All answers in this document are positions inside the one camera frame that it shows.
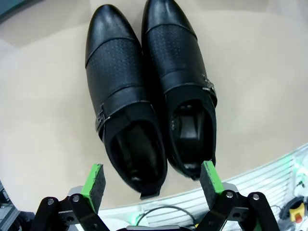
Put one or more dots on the white ribbed panel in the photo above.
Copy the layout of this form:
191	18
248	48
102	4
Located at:
252	183

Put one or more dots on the black leather buckle shoe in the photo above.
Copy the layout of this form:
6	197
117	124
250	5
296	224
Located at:
178	72
115	96

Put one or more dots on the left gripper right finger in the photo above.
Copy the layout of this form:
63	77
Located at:
211	183

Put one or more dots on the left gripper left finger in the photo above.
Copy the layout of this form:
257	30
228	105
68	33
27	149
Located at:
92	190

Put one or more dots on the yellow emergency stop button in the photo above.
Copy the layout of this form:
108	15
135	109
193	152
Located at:
296	213

